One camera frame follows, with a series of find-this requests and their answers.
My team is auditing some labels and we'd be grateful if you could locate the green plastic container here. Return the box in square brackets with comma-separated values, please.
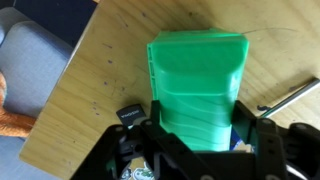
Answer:
[146, 28, 250, 153]

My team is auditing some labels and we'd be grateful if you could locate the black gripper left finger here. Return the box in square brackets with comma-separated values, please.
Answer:
[70, 99, 214, 180]

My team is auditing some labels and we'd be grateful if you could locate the thin grey wire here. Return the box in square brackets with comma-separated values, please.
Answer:
[241, 27, 298, 35]

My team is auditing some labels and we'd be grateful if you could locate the wooden square table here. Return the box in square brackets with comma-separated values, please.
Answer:
[18, 0, 320, 180]

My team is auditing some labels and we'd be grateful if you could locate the grey sofa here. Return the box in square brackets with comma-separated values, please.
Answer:
[0, 6, 75, 180]

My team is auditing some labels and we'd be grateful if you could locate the small blue item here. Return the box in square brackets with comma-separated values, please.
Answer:
[229, 128, 246, 152]

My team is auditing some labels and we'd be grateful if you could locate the black low platform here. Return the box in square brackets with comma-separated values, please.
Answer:
[13, 0, 100, 48]

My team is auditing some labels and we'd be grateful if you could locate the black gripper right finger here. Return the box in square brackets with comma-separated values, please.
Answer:
[230, 100, 320, 180]

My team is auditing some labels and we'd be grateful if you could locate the grey metal rod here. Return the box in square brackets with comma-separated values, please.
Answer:
[256, 77, 320, 119]

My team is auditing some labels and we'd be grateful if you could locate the orange plush toy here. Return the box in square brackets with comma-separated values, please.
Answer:
[0, 71, 38, 139]

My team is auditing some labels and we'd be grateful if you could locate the small black flat device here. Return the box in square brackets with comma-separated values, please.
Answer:
[115, 103, 148, 130]

